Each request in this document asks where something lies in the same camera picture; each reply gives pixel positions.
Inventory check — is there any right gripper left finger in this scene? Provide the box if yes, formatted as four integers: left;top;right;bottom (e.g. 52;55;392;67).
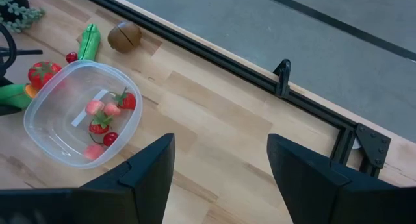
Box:
0;132;177;224

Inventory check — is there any pink peach toy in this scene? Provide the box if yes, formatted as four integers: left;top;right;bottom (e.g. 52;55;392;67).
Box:
85;99;105;116
103;102;122;118
83;143;105;162

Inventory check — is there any black left wrist camera cable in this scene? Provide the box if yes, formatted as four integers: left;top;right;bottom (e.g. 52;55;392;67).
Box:
0;23;44;77

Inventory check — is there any black corner bracket plate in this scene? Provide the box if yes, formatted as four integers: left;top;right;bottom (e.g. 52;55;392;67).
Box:
355;123;393;179

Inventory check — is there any clear plastic tupperware container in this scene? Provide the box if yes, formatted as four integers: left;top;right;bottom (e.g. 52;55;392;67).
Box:
23;60;143;169

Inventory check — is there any green avocado toy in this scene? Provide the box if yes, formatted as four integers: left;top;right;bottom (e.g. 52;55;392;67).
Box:
0;83;39;110

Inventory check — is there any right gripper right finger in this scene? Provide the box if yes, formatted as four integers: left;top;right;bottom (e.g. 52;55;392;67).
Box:
266;133;416;224

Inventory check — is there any red tomato toy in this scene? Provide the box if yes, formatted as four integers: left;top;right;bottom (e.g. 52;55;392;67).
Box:
27;60;63;91

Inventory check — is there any red strawberry toy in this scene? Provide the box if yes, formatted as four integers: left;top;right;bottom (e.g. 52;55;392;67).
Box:
112;87;137;111
88;112;114;136

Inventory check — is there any succulent plant in black pot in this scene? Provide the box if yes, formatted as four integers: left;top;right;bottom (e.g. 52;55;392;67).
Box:
0;0;46;33

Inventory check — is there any brown kiwi toy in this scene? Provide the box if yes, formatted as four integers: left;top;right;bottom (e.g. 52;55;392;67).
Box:
107;21;143;54

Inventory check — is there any black rail clamp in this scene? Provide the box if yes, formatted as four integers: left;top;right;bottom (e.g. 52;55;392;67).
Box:
272;58;292;98

